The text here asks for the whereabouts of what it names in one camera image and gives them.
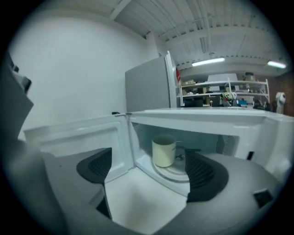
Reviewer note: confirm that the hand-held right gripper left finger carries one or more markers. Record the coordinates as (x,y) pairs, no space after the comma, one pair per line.
(69,174)

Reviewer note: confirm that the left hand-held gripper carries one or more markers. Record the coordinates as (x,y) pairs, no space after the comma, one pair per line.
(13,103)

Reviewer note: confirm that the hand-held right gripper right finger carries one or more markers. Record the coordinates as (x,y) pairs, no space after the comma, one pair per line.
(239,181)

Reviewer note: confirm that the white microwave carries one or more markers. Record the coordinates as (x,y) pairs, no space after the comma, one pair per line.
(206,124)

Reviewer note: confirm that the cream cup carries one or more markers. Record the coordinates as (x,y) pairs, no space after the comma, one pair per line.
(163,151)

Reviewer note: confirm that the glass turntable plate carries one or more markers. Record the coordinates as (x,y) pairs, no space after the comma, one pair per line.
(171,173)

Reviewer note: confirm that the black box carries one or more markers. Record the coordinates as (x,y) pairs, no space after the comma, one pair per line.
(215,99)

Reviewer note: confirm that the white mannequin figure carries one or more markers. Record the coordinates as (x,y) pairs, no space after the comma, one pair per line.
(280,102)

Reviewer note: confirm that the white metal shelving rack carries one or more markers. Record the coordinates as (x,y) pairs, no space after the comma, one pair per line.
(243,86)

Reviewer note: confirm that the large white tub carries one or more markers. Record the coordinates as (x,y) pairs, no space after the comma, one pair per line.
(222,77)

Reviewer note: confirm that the white refrigerator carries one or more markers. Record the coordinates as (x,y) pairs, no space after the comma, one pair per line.
(147,87)

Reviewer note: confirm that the short ceiling light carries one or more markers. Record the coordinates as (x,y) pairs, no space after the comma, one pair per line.
(276,64)

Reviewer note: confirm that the long ceiling light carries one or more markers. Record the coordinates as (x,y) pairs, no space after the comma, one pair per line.
(208,62)

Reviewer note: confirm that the red cloth item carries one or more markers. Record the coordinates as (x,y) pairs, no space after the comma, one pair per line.
(178,74)

